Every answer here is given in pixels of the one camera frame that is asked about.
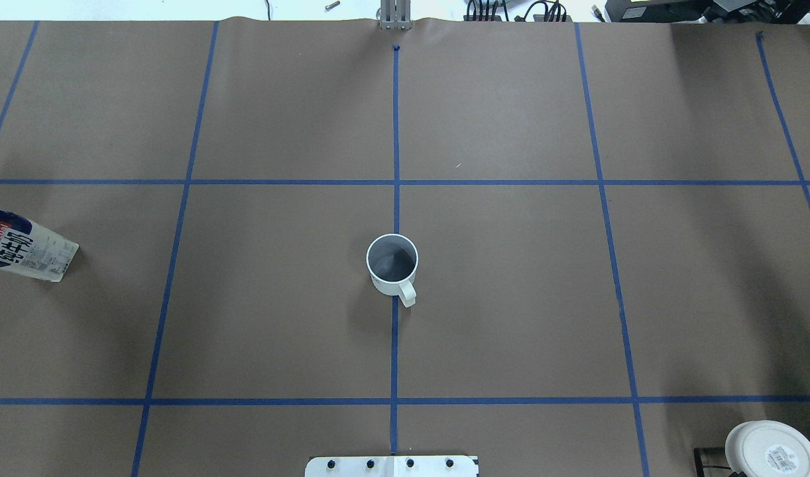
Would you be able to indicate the white mug grey interior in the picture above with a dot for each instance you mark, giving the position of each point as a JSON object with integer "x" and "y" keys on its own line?
{"x": 392, "y": 261}

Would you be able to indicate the milk carton blue white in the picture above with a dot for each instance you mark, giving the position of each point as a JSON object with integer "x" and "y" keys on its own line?
{"x": 31, "y": 250}

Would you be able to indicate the black power strip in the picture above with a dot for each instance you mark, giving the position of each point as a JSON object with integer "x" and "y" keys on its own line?
{"x": 516, "y": 11}

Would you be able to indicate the white mug on rack upper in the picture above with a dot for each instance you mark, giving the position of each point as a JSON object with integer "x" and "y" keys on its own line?
{"x": 767, "y": 448}

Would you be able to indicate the aluminium frame post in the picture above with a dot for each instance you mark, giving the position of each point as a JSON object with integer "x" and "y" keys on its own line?
{"x": 395, "y": 15}

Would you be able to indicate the white camera pole base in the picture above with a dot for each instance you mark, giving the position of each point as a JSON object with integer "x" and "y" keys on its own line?
{"x": 419, "y": 465}

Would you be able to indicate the black wire mug rack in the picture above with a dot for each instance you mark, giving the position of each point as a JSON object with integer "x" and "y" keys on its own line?
{"x": 711, "y": 461}

